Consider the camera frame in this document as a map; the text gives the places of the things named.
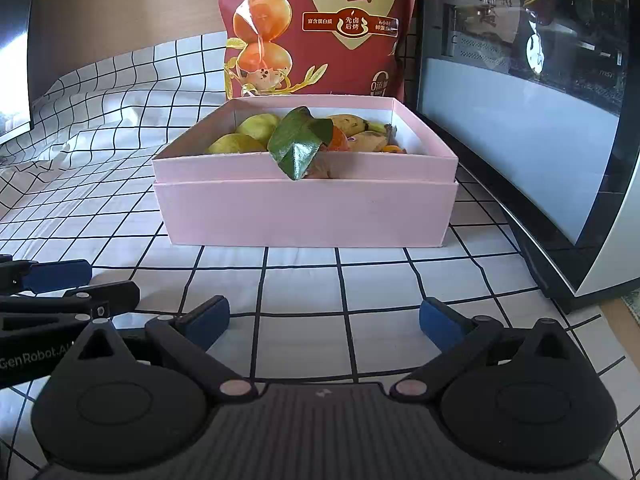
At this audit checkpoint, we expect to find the leafy mandarin orange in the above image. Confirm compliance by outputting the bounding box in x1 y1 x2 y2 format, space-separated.
266 106 351 181

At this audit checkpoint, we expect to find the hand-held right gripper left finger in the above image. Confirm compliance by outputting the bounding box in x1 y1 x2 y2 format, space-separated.
75 296 258 403

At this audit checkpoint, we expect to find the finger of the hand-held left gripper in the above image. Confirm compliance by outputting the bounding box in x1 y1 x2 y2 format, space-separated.
0 281 141 330
0 255 94 297

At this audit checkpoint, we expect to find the red snack bag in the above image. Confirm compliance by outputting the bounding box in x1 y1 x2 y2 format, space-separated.
222 0 423 101

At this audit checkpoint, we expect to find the small yellow banana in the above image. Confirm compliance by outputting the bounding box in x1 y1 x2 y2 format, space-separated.
346 130 396 153

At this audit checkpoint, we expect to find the large yellow banana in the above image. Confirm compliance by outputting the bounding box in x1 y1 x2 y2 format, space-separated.
325 114 396 135

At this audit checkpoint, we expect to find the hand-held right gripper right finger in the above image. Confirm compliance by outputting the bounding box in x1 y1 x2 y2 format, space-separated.
389 297 573 403

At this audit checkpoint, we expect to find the dark computer monitor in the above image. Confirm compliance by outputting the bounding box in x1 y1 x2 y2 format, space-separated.
0 0 41 146

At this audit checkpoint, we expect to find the yellow pear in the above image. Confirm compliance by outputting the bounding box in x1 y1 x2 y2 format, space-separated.
207 132 268 156

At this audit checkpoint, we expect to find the white black-checked cloth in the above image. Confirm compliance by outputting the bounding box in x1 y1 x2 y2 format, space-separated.
0 32 631 480

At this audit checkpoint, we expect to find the green patterned card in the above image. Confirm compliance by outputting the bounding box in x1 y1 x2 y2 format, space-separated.
619 291 640 322

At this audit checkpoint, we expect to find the pink cardboard box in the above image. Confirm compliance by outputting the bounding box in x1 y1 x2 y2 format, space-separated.
151 95 460 249

